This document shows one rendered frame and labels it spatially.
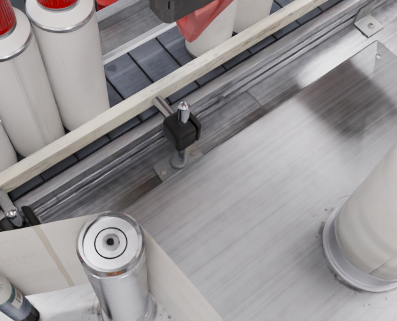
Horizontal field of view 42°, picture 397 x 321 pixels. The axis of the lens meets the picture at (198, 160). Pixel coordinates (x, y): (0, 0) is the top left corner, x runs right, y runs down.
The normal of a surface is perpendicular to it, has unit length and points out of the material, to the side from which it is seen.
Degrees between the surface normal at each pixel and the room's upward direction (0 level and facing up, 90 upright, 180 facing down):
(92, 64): 90
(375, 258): 88
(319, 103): 0
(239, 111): 0
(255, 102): 0
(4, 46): 41
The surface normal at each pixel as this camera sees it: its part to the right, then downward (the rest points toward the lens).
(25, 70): 0.76, 0.61
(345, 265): -0.76, 0.55
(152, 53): 0.07, -0.45
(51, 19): -0.07, 0.24
